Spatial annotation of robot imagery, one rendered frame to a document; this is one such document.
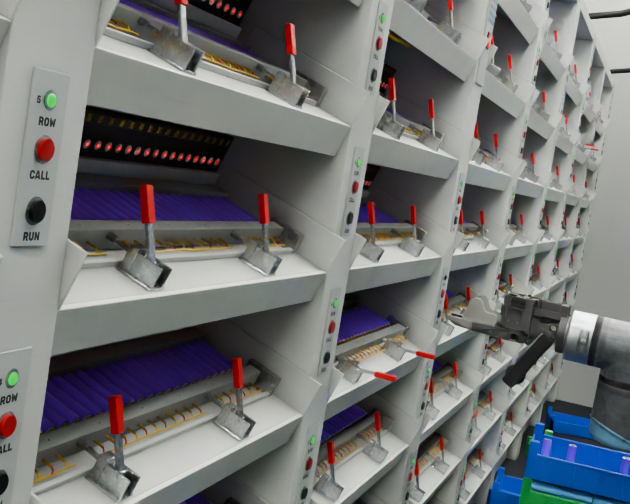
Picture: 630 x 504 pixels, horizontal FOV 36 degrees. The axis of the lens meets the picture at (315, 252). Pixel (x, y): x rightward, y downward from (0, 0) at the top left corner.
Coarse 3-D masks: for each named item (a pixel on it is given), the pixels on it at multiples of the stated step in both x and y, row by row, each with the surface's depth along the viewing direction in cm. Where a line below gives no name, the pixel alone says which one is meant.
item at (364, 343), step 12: (396, 324) 194; (372, 336) 176; (384, 336) 181; (396, 336) 191; (336, 348) 158; (348, 348) 161; (360, 348) 168; (372, 348) 174; (336, 360) 156; (360, 360) 164
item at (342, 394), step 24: (384, 312) 199; (408, 312) 197; (408, 336) 197; (432, 336) 195; (384, 360) 175; (408, 360) 183; (336, 384) 139; (360, 384) 155; (384, 384) 174; (336, 408) 148
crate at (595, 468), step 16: (560, 448) 224; (592, 448) 221; (528, 464) 206; (544, 464) 205; (560, 464) 204; (576, 464) 203; (592, 464) 222; (608, 464) 221; (544, 480) 206; (560, 480) 205; (576, 480) 204; (592, 480) 203; (608, 480) 202; (624, 480) 201; (608, 496) 202; (624, 496) 201
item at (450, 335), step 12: (456, 288) 264; (468, 288) 245; (444, 300) 220; (456, 300) 251; (468, 300) 245; (444, 312) 236; (456, 312) 250; (444, 324) 204; (444, 336) 217; (456, 336) 225; (468, 336) 246; (444, 348) 219
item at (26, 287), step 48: (48, 0) 64; (96, 0) 69; (0, 48) 62; (48, 48) 65; (0, 96) 62; (0, 144) 63; (0, 192) 63; (0, 240) 64; (48, 240) 69; (0, 288) 65; (48, 288) 70; (0, 336) 66; (48, 336) 72
